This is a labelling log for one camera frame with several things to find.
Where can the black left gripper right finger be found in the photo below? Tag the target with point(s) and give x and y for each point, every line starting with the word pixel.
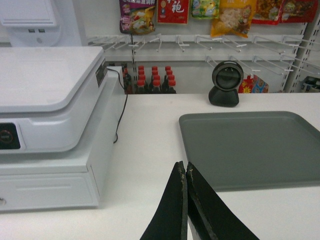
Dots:
pixel 210 216

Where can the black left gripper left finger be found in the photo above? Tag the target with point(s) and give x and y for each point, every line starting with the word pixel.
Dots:
pixel 170 221

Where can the grey silver rectangular tray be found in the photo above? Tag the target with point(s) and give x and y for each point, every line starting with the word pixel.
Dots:
pixel 252 150

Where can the white checkout counter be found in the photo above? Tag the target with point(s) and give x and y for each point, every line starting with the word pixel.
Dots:
pixel 149 143

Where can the white checkout scale machine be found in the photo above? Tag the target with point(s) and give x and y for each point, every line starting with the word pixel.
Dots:
pixel 47 95

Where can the white cash drawer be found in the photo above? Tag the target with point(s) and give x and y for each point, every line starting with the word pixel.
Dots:
pixel 70 179

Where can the red capped sauce bottles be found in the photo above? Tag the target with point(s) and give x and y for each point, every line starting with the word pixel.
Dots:
pixel 154 86

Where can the red patterned snack pack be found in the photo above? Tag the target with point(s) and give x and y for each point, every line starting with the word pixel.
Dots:
pixel 253 85

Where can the black barcode scanner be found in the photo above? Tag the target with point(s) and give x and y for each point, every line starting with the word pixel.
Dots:
pixel 226 77

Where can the white peg hook rack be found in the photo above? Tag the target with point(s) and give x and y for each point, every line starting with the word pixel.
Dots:
pixel 268 51

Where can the yellow snack bag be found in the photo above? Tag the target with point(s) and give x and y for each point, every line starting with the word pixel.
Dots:
pixel 235 17

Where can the purple snack bag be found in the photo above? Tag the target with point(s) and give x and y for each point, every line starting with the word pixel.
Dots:
pixel 137 16

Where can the green snack bag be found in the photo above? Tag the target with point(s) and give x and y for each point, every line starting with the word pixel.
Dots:
pixel 205 9

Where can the red chili snack bag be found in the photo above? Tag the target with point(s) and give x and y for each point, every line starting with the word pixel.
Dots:
pixel 274 12

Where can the white display screen stand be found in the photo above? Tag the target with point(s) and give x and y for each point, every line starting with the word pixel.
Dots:
pixel 43 23

